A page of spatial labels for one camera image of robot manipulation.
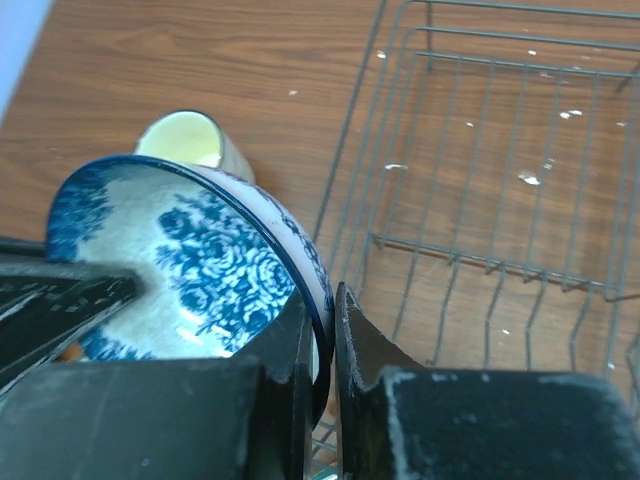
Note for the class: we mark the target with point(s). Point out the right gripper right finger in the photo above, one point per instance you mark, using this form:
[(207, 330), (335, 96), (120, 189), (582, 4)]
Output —
[(401, 420)]

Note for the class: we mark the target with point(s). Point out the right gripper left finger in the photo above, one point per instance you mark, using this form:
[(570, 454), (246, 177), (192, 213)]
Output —
[(248, 416)]

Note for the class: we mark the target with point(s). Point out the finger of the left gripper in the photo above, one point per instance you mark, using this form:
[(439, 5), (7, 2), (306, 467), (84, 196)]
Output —
[(48, 305)]

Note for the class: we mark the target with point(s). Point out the blue floral white bowl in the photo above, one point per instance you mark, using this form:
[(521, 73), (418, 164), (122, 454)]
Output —
[(218, 258)]

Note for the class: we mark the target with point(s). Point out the cream ceramic mug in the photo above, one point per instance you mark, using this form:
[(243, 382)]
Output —
[(192, 137)]

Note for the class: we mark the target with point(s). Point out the black wire dish rack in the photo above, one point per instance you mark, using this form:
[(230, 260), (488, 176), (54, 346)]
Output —
[(483, 200)]

